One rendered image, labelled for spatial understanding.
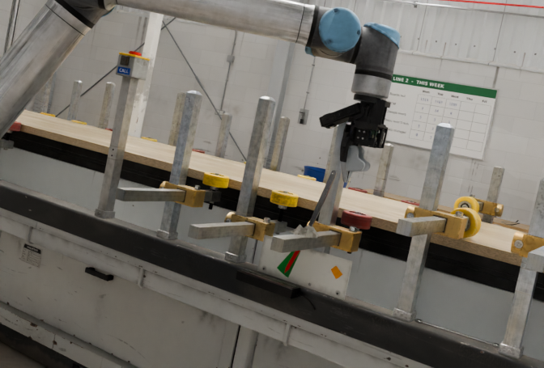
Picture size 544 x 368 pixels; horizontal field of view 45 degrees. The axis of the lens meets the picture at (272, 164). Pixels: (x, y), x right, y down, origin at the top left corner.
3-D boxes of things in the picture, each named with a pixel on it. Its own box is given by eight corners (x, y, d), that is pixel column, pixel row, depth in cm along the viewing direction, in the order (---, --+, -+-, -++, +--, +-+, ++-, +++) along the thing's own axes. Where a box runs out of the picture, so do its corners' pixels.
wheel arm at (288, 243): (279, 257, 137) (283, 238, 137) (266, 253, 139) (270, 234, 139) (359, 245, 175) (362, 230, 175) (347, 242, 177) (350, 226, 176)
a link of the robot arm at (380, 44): (359, 24, 159) (397, 32, 160) (347, 74, 160) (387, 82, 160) (365, 19, 150) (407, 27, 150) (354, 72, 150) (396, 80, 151)
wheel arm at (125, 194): (123, 205, 166) (125, 188, 166) (113, 201, 168) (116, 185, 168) (219, 204, 204) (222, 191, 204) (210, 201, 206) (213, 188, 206)
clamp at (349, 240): (350, 252, 162) (354, 233, 161) (303, 238, 169) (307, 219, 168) (359, 251, 167) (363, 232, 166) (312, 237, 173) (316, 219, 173)
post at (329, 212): (315, 295, 167) (353, 112, 164) (303, 291, 169) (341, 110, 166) (320, 293, 170) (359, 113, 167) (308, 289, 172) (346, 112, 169)
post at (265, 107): (235, 268, 179) (269, 96, 176) (225, 264, 181) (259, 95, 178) (242, 266, 182) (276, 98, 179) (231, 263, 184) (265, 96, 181)
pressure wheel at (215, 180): (225, 213, 201) (232, 177, 200) (200, 209, 198) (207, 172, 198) (219, 209, 208) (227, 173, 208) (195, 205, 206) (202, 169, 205)
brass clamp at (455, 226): (456, 239, 148) (461, 218, 148) (401, 225, 155) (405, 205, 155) (463, 238, 154) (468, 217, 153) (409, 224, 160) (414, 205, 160)
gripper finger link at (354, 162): (358, 186, 153) (366, 147, 152) (335, 180, 155) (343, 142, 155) (363, 186, 155) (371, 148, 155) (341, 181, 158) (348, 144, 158)
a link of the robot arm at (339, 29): (44, -66, 131) (369, 5, 135) (61, -51, 144) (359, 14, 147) (34, -10, 132) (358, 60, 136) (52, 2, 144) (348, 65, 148)
